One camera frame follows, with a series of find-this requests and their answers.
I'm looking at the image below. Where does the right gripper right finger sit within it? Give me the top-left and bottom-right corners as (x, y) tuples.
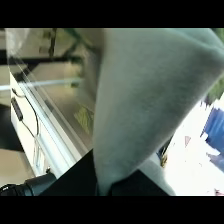
(110, 169), (170, 197)

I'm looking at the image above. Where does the black cable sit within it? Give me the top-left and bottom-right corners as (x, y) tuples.
(10, 87), (40, 138)

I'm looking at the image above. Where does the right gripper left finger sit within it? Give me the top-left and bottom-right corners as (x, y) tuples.
(39, 149), (100, 197)

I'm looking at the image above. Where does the cream shirt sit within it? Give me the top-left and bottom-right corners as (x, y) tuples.
(83, 28), (224, 197)

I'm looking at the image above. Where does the silver frame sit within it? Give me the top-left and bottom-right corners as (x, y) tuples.
(0, 71), (84, 178)

